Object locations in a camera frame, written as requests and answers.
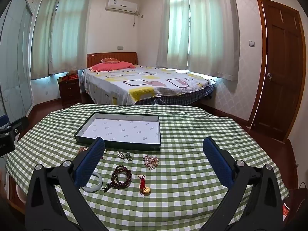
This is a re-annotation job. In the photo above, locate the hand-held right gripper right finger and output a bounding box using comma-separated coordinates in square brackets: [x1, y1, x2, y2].
[199, 136, 284, 231]

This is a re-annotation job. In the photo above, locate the green checked tablecloth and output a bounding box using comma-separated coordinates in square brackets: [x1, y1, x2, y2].
[5, 103, 289, 231]

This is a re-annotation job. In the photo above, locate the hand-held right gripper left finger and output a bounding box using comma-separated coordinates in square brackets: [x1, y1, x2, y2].
[25, 137, 106, 231]

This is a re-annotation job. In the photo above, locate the dark bag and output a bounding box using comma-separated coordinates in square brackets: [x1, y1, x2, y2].
[281, 182, 308, 224]

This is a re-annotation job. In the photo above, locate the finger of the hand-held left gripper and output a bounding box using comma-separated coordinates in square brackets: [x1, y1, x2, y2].
[4, 116, 29, 136]

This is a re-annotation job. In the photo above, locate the dark red bead bracelet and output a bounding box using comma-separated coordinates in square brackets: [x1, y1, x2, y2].
[101, 165, 133, 194]

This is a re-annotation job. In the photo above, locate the dark wooden nightstand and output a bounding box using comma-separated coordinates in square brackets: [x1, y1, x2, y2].
[57, 76, 80, 109]

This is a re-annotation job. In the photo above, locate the brown wooden door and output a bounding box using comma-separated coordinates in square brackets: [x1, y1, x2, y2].
[248, 0, 306, 142]

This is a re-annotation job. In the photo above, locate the red knot gold charm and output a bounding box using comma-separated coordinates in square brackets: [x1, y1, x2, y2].
[138, 174, 151, 194]

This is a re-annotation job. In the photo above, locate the pale sheer curtain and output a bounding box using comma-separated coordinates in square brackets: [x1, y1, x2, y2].
[156, 0, 193, 69]
[188, 0, 239, 81]
[30, 0, 94, 80]

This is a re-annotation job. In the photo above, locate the frosted glass wardrobe door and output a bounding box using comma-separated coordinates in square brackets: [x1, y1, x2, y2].
[0, 0, 34, 130]

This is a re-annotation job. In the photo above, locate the gold pearl flower brooch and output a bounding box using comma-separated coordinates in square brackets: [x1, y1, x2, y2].
[142, 155, 160, 168]

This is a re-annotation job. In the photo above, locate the pink pillow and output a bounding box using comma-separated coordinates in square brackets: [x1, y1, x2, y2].
[90, 62, 135, 72]

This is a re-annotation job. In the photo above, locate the white jade bangle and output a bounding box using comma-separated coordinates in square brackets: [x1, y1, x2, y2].
[80, 172, 103, 193]

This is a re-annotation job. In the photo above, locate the dark plaid bed skirt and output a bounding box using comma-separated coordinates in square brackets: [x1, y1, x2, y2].
[135, 84, 214, 106]

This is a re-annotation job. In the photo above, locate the bed with patterned quilt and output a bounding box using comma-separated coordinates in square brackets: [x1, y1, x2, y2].
[80, 64, 214, 106]

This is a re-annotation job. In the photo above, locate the wooden bed headboard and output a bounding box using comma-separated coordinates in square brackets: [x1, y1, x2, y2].
[86, 52, 138, 68]

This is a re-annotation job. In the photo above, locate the dark green jewelry tray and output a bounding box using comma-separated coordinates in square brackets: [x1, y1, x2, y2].
[74, 112, 161, 152]

